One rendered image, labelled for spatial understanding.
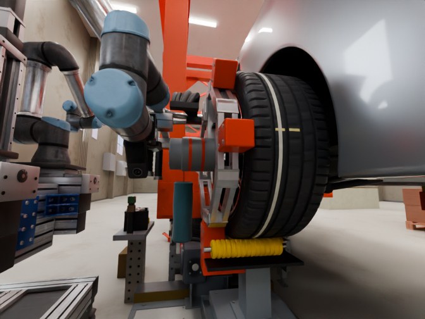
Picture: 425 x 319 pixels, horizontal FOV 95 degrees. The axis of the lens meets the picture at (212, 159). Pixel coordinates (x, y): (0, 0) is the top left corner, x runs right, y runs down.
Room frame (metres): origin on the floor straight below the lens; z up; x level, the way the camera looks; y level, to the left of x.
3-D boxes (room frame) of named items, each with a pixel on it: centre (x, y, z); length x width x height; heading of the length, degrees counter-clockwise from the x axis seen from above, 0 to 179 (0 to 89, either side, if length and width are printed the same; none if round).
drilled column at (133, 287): (1.37, 0.50, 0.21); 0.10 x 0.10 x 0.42; 10
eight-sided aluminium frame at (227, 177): (0.81, 0.00, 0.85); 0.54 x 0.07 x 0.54; 10
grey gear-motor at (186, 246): (1.16, -0.04, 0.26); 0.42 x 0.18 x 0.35; 100
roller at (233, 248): (0.71, -0.12, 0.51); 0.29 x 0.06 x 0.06; 100
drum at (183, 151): (0.80, 0.07, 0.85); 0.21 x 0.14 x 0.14; 100
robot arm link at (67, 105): (1.21, 0.90, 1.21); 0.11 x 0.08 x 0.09; 178
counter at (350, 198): (6.75, -4.56, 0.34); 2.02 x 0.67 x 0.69; 102
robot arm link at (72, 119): (1.21, 0.89, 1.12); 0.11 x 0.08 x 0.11; 88
